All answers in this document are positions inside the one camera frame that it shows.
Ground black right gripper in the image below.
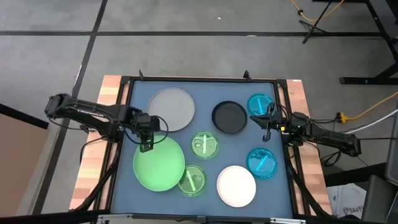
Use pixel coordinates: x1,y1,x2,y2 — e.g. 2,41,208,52
250,102,293,142

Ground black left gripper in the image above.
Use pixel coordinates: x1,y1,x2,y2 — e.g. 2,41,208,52
129,107,155,153

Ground small clear blue plate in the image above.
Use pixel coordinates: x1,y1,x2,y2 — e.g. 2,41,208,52
246,147,278,180
246,93,275,116

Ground large green plastic plate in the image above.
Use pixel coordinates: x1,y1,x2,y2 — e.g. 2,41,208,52
132,135,186,192

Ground black plastic plate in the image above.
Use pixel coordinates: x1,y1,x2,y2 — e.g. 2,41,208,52
211,100,248,134

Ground small clear green plate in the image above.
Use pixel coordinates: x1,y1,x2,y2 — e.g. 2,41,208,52
177,164,208,198
190,130,220,161

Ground white plastic plate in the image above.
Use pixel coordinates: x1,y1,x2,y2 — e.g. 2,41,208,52
216,165,257,208

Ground large grey plastic plate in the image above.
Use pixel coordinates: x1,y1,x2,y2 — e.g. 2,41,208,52
146,87,196,133

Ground black stand base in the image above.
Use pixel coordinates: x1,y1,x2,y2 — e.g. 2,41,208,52
323,163,386,187

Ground black tripod stand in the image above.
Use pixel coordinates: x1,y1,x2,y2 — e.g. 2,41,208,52
298,0,333,44

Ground white cardboard box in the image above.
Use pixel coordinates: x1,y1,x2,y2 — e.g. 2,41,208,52
326,182,368,220

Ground brown cardboard panel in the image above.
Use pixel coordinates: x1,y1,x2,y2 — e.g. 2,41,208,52
0,104,50,218

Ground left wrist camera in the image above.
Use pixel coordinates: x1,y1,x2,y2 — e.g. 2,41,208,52
138,115,161,131

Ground black aluminium table frame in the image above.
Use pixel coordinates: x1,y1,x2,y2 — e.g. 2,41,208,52
74,70,333,224

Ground white cable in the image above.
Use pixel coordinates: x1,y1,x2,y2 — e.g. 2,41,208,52
343,108,398,135

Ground yellow extension cable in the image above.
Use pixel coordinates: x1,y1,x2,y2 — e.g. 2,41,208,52
346,91,398,121
289,0,346,22

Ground black desk frame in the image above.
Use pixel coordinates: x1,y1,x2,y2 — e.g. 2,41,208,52
338,0,398,85

